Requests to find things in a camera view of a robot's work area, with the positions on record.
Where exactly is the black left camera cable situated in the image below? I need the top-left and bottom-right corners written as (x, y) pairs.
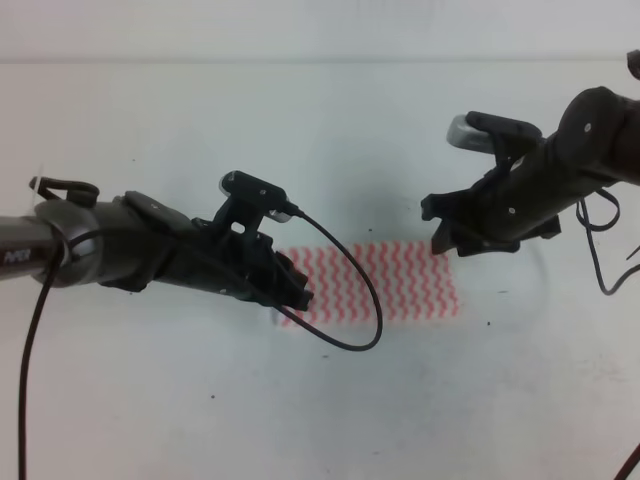
top-left (17, 204), bottom-right (385, 480)

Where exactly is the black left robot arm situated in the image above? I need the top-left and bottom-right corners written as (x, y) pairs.
top-left (1, 171), bottom-right (313, 311)

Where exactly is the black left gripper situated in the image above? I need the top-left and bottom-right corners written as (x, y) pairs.
top-left (159, 218), bottom-right (314, 311)

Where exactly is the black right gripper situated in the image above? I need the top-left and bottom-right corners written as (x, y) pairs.
top-left (420, 169), bottom-right (563, 257)

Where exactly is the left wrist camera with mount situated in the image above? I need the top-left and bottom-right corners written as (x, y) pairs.
top-left (213, 170), bottom-right (292, 239)

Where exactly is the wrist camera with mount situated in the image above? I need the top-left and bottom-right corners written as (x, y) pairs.
top-left (446, 111), bottom-right (543, 172)
top-left (213, 170), bottom-right (292, 239)

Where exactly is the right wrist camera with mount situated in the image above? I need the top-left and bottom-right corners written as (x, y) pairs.
top-left (446, 111), bottom-right (543, 172)

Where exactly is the pink white wavy striped towel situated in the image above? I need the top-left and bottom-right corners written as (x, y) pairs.
top-left (284, 240), bottom-right (461, 327)

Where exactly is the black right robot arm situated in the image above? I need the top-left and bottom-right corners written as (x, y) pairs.
top-left (421, 87), bottom-right (639, 257)

